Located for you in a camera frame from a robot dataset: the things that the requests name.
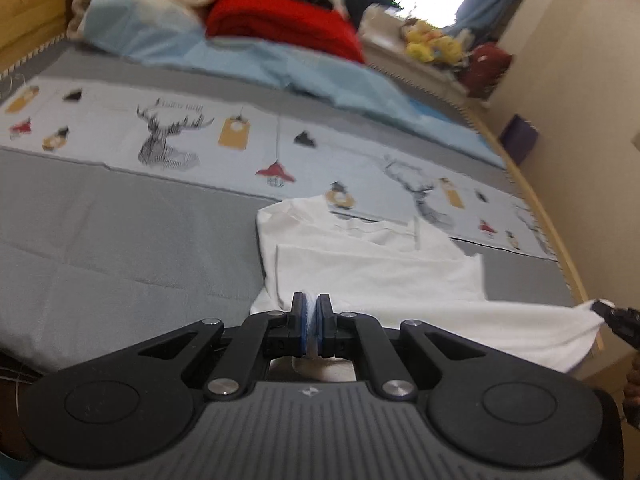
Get white t-shirt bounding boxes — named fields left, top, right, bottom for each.
left=250, top=196, right=603, bottom=373

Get right hand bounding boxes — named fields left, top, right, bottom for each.
left=623, top=368, right=640, bottom=429

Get purple box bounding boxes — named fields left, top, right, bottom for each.
left=500, top=115, right=539, bottom=166

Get grey patterned bed sheet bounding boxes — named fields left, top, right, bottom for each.
left=0, top=34, right=576, bottom=376

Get yellow plush toys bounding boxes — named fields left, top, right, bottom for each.
left=399, top=18, right=465, bottom=66

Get light blue quilt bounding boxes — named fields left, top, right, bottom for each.
left=80, top=0, right=505, bottom=168

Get red blanket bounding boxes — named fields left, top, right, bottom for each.
left=205, top=0, right=364, bottom=64

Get wooden headboard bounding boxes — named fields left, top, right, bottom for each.
left=0, top=0, right=70, bottom=70

